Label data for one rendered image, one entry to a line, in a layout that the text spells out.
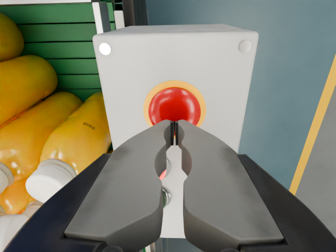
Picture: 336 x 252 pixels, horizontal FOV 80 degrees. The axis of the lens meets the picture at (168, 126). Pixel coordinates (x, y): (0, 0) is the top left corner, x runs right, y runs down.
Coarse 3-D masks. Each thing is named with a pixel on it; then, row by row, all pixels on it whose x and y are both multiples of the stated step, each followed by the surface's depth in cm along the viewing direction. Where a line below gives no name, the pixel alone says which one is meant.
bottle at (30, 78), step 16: (0, 64) 26; (16, 64) 27; (32, 64) 29; (48, 64) 32; (0, 80) 24; (16, 80) 26; (32, 80) 28; (48, 80) 31; (0, 96) 23; (16, 96) 25; (32, 96) 28; (0, 112) 23; (16, 112) 26
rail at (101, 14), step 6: (96, 6) 22; (102, 6) 23; (96, 12) 22; (102, 12) 23; (96, 18) 22; (102, 18) 23; (108, 18) 25; (96, 24) 23; (102, 24) 23; (108, 24) 25; (102, 30) 23; (108, 30) 25
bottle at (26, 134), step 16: (64, 96) 33; (32, 112) 27; (48, 112) 28; (64, 112) 30; (0, 128) 24; (16, 128) 24; (32, 128) 25; (48, 128) 27; (0, 144) 22; (16, 144) 23; (32, 144) 24; (0, 160) 22; (16, 160) 22; (32, 160) 24; (16, 176) 23
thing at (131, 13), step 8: (112, 0) 32; (128, 0) 28; (136, 0) 31; (144, 0) 38; (128, 8) 29; (136, 8) 31; (144, 8) 38; (120, 16) 29; (128, 16) 29; (136, 16) 31; (144, 16) 38; (120, 24) 30; (128, 24) 30; (136, 24) 31; (144, 24) 38; (160, 240) 76; (152, 248) 58; (160, 248) 76
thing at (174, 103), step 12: (156, 96) 13; (168, 96) 13; (180, 96) 13; (192, 96) 13; (156, 108) 14; (168, 108) 13; (180, 108) 13; (192, 108) 13; (156, 120) 14; (192, 120) 14
